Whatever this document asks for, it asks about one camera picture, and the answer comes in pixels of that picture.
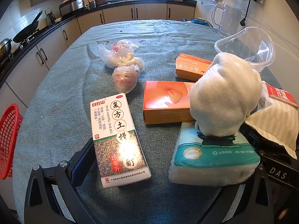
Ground beige base cabinets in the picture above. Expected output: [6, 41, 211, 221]
[0, 3, 195, 112]

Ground steel kettle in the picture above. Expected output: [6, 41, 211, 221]
[45, 11, 56, 25]

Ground small orange box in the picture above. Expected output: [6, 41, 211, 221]
[175, 53, 213, 83]

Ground clear plastic bowl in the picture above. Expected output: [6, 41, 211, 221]
[214, 27, 276, 71]

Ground clear plastic bag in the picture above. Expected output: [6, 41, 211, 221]
[112, 64, 141, 93]

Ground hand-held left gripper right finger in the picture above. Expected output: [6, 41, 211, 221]
[203, 163, 275, 224]

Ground blue plastic bag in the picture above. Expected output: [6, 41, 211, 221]
[183, 17, 208, 27]

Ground large orange box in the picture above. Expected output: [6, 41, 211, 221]
[143, 80, 199, 125]

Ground white teal tissue pack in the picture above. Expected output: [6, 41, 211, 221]
[169, 121, 261, 186]

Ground steel pot with lid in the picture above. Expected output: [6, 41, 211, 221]
[0, 38, 13, 61]

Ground striped paper bag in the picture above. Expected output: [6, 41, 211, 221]
[245, 100, 299, 159]

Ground black kitchen countertop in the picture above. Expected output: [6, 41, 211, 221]
[0, 0, 197, 87]

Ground grey tablecloth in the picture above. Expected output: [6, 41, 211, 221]
[13, 20, 284, 224]

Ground black gas stove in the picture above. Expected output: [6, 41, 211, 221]
[0, 31, 40, 66]

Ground black power cable with plug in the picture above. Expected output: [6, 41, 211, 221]
[240, 0, 260, 27]

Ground steel rice cooker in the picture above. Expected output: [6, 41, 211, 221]
[59, 0, 86, 17]

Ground red white packet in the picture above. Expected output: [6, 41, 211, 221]
[259, 81, 299, 110]

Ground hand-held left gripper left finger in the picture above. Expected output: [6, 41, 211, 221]
[24, 137, 101, 224]

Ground clear plastic pitcher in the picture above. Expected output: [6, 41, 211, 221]
[211, 3, 243, 38]

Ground plastic bag red print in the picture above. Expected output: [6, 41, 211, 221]
[97, 40, 145, 72]

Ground black wok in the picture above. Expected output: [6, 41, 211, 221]
[12, 10, 44, 43]

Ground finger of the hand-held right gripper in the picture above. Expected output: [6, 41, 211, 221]
[239, 119, 265, 155]

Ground red plastic basket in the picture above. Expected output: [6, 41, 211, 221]
[0, 103, 24, 180]

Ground white green medicine box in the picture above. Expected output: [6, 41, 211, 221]
[90, 93, 152, 188]

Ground white cloth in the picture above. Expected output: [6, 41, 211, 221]
[189, 52, 262, 137]

